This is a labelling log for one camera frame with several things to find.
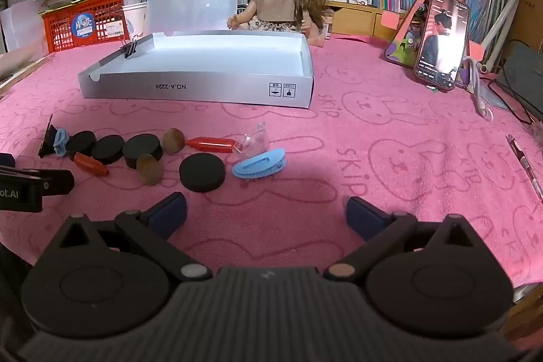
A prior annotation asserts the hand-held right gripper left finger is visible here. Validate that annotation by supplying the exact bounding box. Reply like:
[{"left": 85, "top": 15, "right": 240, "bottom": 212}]
[{"left": 41, "top": 192, "right": 213, "bottom": 282}]

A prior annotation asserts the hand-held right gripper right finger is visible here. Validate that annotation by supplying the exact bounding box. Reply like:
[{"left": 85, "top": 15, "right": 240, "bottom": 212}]
[{"left": 323, "top": 196, "right": 493, "bottom": 281}]

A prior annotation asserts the small blue hair clip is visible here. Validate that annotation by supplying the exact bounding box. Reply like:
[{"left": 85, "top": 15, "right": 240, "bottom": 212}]
[{"left": 53, "top": 128, "right": 71, "bottom": 156}]

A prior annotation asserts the large black binder clip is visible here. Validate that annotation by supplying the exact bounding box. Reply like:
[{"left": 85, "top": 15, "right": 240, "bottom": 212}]
[{"left": 37, "top": 114, "right": 59, "bottom": 158}]

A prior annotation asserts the black round disc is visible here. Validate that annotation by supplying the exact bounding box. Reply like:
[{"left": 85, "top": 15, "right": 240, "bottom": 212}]
[
  {"left": 179, "top": 153, "right": 226, "bottom": 193},
  {"left": 65, "top": 131, "right": 97, "bottom": 157},
  {"left": 122, "top": 134, "right": 164, "bottom": 170},
  {"left": 91, "top": 135, "right": 125, "bottom": 165}
]

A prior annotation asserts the brown wooden disc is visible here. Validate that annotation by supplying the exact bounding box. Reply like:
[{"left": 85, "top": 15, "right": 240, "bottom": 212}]
[{"left": 136, "top": 153, "right": 163, "bottom": 187}]

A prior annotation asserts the large blue hair clip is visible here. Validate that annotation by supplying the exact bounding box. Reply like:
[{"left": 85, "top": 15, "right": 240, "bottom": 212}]
[{"left": 232, "top": 148, "right": 287, "bottom": 179}]

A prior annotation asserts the grey cardboard box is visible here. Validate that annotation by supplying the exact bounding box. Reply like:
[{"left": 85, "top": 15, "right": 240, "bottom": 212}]
[{"left": 77, "top": 32, "right": 315, "bottom": 108}]

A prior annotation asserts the brown wooden ball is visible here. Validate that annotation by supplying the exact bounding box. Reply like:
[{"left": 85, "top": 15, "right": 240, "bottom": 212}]
[{"left": 162, "top": 127, "right": 186, "bottom": 155}]

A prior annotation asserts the pink printed towel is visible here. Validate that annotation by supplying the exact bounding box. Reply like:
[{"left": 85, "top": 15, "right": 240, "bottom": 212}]
[{"left": 0, "top": 33, "right": 543, "bottom": 290}]

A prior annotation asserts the clear plastic hair clip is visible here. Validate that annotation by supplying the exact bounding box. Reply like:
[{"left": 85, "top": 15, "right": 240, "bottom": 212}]
[{"left": 232, "top": 121, "right": 270, "bottom": 159}]

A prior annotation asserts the red basket with blue sticker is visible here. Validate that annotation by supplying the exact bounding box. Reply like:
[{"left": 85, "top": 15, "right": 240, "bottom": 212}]
[{"left": 41, "top": 0, "right": 130, "bottom": 54}]

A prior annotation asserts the small black binder clip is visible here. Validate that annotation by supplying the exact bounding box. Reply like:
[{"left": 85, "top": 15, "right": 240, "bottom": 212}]
[{"left": 120, "top": 37, "right": 139, "bottom": 60}]

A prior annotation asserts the pen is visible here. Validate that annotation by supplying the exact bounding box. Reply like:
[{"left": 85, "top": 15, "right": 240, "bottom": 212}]
[{"left": 506, "top": 134, "right": 543, "bottom": 202}]

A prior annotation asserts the white paper cup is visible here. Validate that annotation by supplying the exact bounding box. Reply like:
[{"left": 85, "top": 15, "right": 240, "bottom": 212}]
[{"left": 122, "top": 1, "right": 149, "bottom": 44}]

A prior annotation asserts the smartphone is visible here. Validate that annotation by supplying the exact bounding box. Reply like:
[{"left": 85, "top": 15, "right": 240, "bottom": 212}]
[{"left": 413, "top": 0, "right": 471, "bottom": 92}]

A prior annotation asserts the black bag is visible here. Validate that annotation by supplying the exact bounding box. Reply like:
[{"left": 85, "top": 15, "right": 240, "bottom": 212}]
[{"left": 496, "top": 42, "right": 543, "bottom": 121}]

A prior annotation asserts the white plastic pipe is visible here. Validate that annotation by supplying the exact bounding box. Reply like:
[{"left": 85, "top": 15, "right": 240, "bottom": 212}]
[{"left": 479, "top": 0, "right": 541, "bottom": 72}]

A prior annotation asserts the white charging cable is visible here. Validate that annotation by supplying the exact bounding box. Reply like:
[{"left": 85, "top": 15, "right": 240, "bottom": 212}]
[{"left": 460, "top": 57, "right": 495, "bottom": 123}]

